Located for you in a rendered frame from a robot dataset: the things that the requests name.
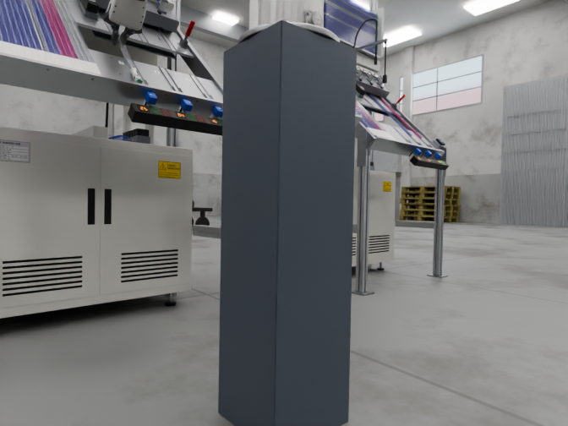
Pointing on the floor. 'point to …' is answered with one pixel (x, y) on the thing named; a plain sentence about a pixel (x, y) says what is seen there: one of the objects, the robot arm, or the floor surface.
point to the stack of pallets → (428, 204)
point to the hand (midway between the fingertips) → (118, 38)
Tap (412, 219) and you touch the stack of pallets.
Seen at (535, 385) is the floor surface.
